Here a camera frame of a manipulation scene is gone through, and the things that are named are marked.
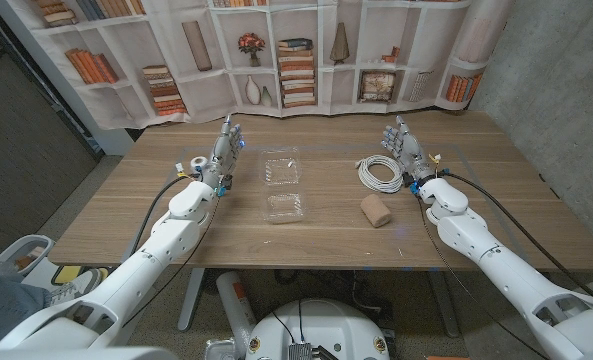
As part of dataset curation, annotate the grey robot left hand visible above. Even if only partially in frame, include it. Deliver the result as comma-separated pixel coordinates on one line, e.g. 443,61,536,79
201,114,246,190

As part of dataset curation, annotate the white sneaker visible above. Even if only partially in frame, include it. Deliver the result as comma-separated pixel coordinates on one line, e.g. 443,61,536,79
45,267,110,309

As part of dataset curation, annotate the clear plastic clamshell container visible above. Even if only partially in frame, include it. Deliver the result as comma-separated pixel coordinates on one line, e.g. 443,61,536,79
258,146,307,225

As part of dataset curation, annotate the yellow and black floor item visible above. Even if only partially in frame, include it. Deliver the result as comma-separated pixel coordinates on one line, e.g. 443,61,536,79
50,264,85,286

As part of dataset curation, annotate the white roll with orange label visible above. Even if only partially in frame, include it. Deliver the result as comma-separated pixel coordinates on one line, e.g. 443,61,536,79
215,270,258,359

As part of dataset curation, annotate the printed bookshelf backdrop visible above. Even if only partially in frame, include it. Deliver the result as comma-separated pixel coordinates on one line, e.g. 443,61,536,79
0,0,517,131

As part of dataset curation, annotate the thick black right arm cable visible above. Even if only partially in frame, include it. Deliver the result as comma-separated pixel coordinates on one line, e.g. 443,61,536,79
438,169,593,300

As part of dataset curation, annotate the grey table leg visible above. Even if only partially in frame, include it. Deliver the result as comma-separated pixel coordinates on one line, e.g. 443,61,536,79
177,268,206,333
428,269,461,339

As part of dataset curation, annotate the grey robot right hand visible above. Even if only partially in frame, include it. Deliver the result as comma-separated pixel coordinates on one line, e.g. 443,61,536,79
380,114,435,184

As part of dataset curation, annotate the white plastic bin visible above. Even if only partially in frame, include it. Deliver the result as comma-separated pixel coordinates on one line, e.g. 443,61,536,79
0,233,56,279

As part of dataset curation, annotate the aluminium foil tray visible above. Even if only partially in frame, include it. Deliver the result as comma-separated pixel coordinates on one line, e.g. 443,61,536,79
204,337,250,360

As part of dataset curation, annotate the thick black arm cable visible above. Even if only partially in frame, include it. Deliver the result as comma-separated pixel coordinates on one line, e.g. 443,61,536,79
438,169,593,300
128,172,202,259

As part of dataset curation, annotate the tan bandage roll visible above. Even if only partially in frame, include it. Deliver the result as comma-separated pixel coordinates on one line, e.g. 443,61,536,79
359,193,393,229

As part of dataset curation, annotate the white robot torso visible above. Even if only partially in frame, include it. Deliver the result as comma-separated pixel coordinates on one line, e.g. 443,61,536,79
244,298,392,360

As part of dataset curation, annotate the person's leg in blue jeans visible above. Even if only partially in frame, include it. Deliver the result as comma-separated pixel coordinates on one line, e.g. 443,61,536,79
0,264,52,346

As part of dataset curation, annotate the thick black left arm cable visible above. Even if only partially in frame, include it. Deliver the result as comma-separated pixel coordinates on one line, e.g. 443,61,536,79
128,172,202,259

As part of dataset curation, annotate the coiled white charging cable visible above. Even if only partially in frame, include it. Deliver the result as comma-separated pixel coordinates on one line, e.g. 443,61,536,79
354,153,405,195

